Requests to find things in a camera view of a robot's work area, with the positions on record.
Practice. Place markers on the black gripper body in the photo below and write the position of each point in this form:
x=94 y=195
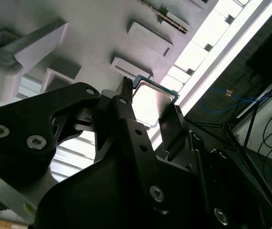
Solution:
x=90 y=198

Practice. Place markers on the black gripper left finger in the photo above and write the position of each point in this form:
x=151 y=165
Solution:
x=19 y=124

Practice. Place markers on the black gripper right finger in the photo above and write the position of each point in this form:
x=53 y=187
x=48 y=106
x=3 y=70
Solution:
x=174 y=133

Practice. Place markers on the silver CPU green edge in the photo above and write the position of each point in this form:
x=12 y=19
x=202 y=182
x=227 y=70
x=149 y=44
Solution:
x=152 y=102

